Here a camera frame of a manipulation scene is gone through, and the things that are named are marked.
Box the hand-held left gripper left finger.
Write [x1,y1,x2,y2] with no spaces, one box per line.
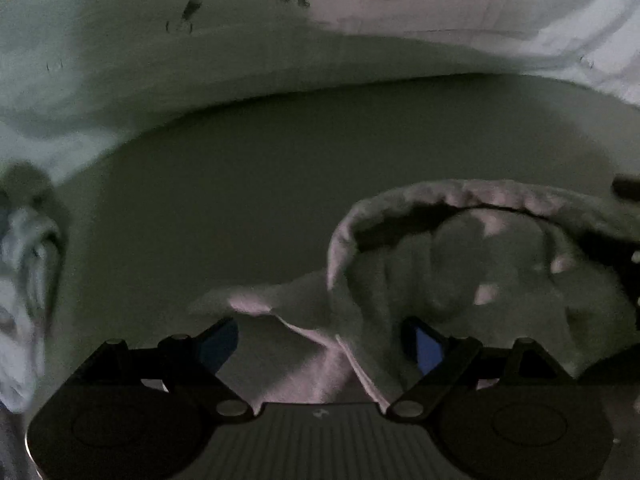
[75,316,251,421]

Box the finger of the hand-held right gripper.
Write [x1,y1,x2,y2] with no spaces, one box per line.
[612,174,640,200]

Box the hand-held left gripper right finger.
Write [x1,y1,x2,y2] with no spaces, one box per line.
[386,316,576,419]

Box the light grey garment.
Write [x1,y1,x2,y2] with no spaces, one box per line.
[187,180,640,406]

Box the grey-green bed sheet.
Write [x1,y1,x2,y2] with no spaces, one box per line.
[45,72,640,406]

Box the white cloth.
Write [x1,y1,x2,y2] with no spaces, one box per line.
[0,162,68,416]

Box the carrot printed white blanket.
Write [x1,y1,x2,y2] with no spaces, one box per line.
[0,0,640,186]

